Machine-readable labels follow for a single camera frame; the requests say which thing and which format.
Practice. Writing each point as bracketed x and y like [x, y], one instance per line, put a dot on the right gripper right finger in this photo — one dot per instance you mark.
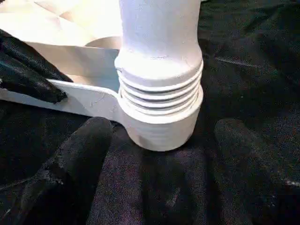
[258, 178]

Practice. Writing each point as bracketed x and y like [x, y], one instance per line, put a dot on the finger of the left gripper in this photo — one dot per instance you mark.
[30, 86]
[30, 56]

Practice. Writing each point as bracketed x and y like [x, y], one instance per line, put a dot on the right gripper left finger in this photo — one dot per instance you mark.
[61, 183]

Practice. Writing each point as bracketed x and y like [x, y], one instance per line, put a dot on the white plastic table top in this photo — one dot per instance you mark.
[93, 61]

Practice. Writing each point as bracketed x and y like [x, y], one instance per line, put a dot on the white plastic table leg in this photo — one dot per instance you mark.
[159, 51]

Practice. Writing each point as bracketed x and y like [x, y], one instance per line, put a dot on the black mat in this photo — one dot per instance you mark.
[248, 70]

